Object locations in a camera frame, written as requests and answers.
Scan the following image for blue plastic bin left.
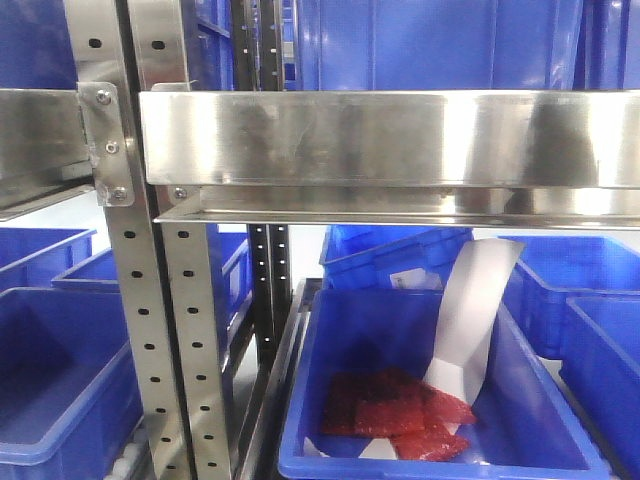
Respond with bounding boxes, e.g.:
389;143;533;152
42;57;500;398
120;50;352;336
1;288;142;479

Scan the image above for curled white paper sheet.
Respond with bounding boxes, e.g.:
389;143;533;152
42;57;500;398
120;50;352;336
304;237;527;460

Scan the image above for steel corner bracket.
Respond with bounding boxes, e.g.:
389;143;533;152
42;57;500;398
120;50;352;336
77;82;134;208

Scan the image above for blue bin right front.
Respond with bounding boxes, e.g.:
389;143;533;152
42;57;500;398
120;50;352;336
560;297;639;479

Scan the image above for blue bin behind posts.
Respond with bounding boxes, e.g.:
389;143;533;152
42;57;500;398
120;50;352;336
51;224;252;345

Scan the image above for blue bin right rear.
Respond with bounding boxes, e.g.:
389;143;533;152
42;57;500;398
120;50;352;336
503;235;639;360

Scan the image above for blue plastic bin centre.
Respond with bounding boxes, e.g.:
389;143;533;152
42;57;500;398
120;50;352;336
278;289;609;479

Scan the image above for large blue crate upper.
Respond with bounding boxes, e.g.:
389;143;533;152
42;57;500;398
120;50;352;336
294;1;583;90

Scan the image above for blue plastic bin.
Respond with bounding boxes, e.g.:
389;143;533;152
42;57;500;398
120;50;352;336
1;288;142;479
278;289;609;479

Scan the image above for blue bin centre rear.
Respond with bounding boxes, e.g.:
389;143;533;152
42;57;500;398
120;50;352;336
319;225;473;290

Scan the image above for red bubble wrap pouches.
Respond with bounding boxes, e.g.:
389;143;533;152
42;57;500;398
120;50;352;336
319;368;477;462

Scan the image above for perforated steel upright post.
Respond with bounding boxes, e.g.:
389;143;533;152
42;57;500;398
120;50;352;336
64;1;192;479

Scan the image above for left stainless shelf tray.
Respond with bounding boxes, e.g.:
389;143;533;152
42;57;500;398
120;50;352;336
1;88;93;222

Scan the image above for black perforated rear upright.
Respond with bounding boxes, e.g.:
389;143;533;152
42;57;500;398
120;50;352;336
230;0;291;366

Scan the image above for blue bin left rear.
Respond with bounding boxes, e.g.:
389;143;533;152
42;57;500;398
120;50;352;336
1;227;96;291

